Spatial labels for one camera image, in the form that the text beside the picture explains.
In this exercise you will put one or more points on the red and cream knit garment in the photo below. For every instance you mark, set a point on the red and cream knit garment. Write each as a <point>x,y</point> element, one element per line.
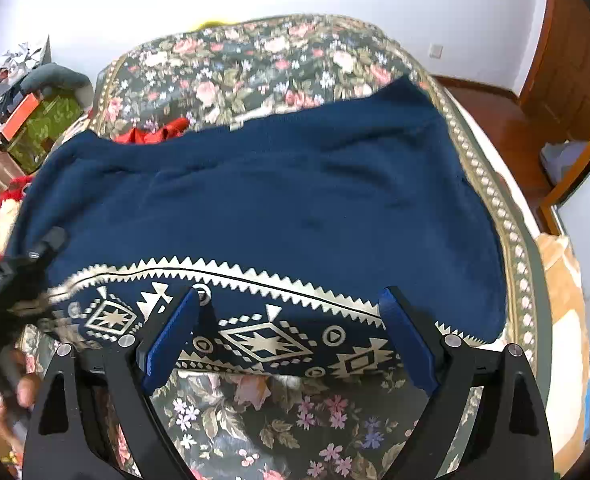
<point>2,215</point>

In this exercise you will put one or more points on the white wall socket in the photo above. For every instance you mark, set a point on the white wall socket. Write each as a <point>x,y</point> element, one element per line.
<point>435,50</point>

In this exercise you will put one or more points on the green box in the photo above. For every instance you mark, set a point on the green box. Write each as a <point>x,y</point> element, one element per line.
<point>50,125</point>

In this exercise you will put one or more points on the white plastic bag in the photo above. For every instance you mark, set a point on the white plastic bag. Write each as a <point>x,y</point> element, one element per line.
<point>562,160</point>

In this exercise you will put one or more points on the crumpled silver paper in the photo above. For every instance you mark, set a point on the crumpled silver paper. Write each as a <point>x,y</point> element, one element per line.
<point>15,62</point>

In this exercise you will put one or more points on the orange box lid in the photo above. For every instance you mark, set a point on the orange box lid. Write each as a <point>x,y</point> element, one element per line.
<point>20,117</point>

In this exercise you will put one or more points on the person's left hand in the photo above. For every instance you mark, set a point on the person's left hand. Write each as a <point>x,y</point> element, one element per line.
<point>25,390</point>

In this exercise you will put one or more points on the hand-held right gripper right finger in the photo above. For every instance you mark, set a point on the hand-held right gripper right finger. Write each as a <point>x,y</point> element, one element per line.
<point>409,340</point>

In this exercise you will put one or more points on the grey cloth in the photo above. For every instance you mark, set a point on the grey cloth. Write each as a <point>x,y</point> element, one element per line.
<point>57,76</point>

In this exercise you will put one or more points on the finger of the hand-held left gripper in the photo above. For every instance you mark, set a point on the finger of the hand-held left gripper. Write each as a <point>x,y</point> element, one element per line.
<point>50,242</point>

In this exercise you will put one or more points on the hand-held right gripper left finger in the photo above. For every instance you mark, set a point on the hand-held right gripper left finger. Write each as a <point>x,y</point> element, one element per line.
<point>172,340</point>

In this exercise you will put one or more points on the floral bedspread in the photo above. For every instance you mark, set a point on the floral bedspread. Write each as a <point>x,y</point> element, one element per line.
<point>255,60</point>

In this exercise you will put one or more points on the yellow pillow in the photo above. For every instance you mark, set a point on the yellow pillow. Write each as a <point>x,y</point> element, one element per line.
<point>214,23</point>

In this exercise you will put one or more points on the wooden door frame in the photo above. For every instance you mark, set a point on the wooden door frame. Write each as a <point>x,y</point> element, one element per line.
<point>570,60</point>

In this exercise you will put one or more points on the navy patterned sweater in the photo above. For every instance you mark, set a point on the navy patterned sweater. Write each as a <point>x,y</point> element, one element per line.
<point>275,200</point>

